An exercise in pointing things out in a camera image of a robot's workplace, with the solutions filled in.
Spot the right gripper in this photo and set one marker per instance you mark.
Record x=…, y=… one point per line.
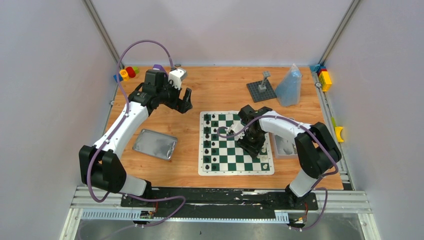
x=253, y=150

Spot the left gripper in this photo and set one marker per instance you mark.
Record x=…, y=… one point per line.
x=178, y=100

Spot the silver metal tin box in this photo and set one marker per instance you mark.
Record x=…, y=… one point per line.
x=283, y=148

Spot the green white chess board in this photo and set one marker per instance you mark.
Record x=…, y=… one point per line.
x=219, y=156

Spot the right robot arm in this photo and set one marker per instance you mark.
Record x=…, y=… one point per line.
x=317, y=151

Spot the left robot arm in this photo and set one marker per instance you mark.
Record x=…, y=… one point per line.
x=100, y=164

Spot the purple metronome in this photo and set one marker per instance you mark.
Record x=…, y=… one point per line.
x=159, y=67

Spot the green wooden block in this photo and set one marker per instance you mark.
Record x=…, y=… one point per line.
x=136, y=70

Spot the dark grey lego baseplate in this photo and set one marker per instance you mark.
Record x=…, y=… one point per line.
x=258, y=94

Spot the red wooden cylinder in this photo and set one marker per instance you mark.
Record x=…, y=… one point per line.
x=131, y=72

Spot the silver tin lid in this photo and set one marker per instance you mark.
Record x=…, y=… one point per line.
x=155, y=144

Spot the grey lego tower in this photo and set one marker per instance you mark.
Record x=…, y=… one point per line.
x=262, y=86

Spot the yellow wooden cylinder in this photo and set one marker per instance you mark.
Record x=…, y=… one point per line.
x=124, y=74

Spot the blue plastic bag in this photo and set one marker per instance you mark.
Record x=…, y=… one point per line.
x=288, y=91

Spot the blue wooden block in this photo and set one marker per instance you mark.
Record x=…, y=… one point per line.
x=118, y=77

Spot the yellow curved block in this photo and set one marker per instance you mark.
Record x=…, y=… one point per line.
x=338, y=130

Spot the colourful lego brick stack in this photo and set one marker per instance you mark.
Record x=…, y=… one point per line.
x=323, y=76

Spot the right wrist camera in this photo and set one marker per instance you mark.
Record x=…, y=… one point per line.
x=235, y=129

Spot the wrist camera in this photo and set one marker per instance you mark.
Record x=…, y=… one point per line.
x=176, y=77
x=235, y=129

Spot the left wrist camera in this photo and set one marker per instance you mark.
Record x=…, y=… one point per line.
x=176, y=77

